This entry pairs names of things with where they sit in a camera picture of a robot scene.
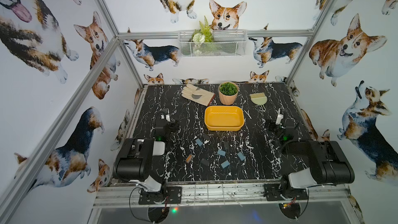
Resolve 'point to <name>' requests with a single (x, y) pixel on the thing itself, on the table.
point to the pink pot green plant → (228, 91)
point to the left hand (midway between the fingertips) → (170, 114)
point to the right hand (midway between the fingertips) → (274, 115)
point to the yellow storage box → (224, 118)
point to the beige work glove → (197, 94)
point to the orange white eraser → (188, 158)
